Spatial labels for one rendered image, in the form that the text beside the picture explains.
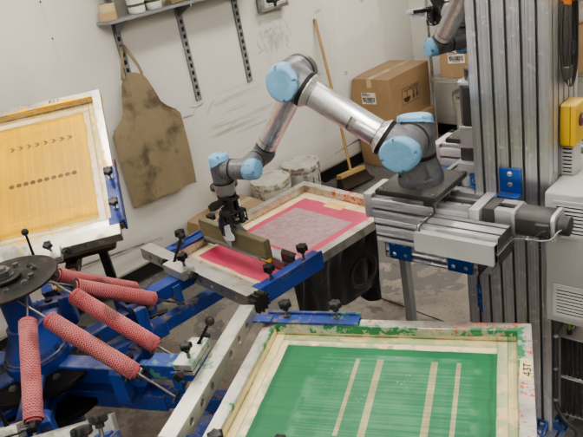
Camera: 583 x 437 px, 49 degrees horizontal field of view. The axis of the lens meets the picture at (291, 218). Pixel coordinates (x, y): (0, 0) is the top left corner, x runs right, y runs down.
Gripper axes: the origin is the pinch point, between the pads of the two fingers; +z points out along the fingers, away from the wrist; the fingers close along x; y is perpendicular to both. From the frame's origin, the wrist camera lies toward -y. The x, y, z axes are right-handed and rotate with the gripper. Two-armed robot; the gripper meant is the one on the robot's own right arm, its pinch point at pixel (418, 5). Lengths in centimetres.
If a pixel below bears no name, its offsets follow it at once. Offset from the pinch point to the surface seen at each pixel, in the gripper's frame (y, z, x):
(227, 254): 56, -21, -123
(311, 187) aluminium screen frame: 60, 8, -71
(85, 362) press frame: 41, -69, -183
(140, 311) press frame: 43, -54, -162
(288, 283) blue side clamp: 56, -60, -113
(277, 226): 59, -12, -97
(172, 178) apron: 89, 178, -106
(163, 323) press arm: 56, -46, -157
